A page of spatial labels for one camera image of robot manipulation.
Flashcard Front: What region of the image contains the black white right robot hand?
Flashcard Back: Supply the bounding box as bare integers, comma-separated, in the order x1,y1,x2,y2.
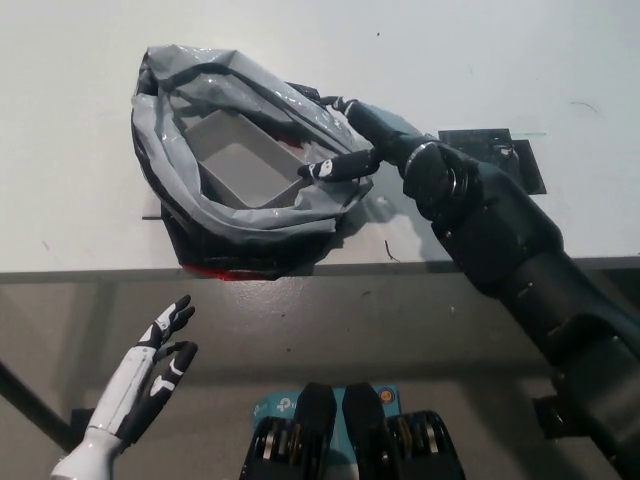
297,94,437,184

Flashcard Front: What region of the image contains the black slanted table leg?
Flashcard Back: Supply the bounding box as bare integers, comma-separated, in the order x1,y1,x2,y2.
0,358,76,442

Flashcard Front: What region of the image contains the grey and black plastic bag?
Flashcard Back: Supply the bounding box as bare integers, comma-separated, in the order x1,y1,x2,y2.
130,44,377,281

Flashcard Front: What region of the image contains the red pink packet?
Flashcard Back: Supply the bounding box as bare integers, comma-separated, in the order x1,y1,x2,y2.
277,130,307,152

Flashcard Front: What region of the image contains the small grey rectangular basket container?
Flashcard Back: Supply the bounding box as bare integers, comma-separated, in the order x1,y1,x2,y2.
185,109,306,209

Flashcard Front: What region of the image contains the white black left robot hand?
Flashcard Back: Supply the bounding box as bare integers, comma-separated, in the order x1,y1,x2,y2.
87,293,198,445

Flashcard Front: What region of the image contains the teal router box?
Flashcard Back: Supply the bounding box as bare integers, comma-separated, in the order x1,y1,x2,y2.
249,384,400,451

